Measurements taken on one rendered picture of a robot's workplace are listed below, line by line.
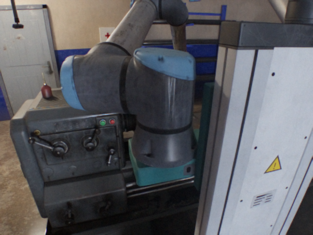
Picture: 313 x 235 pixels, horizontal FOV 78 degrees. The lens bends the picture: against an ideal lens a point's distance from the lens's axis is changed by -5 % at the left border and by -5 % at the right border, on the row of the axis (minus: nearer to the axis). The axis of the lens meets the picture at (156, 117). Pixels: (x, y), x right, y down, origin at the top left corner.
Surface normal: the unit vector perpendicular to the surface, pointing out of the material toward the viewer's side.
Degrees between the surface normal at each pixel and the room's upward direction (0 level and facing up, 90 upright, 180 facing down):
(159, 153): 70
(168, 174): 90
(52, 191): 32
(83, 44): 90
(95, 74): 55
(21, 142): 90
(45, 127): 90
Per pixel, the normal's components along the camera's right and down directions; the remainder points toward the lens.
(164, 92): -0.11, 0.42
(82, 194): 0.16, -0.55
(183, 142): 0.49, 0.03
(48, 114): 0.21, -0.36
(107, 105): -0.17, 0.78
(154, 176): 0.27, 0.41
